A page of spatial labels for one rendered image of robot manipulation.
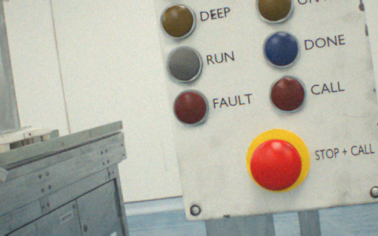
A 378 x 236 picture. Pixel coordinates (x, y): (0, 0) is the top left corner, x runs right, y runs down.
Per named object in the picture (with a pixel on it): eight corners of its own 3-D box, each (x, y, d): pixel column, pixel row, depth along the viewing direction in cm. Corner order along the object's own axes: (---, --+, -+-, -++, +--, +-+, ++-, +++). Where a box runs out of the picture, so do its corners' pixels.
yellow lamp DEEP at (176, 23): (194, 34, 44) (190, 1, 44) (162, 39, 44) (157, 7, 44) (197, 34, 45) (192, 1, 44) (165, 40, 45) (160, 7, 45)
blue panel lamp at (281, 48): (300, 63, 42) (295, 28, 42) (265, 69, 43) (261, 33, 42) (301, 63, 43) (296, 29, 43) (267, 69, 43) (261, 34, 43)
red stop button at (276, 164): (304, 190, 41) (297, 137, 40) (252, 195, 42) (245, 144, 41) (306, 178, 45) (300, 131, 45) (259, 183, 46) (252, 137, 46)
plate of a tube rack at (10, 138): (5, 144, 131) (4, 136, 131) (-70, 154, 137) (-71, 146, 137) (52, 132, 154) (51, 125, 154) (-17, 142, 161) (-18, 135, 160)
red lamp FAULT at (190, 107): (208, 122, 44) (202, 89, 44) (175, 127, 45) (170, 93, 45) (210, 122, 45) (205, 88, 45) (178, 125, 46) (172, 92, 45)
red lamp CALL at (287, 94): (307, 110, 42) (302, 74, 42) (272, 114, 43) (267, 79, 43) (307, 108, 43) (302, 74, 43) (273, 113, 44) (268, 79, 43)
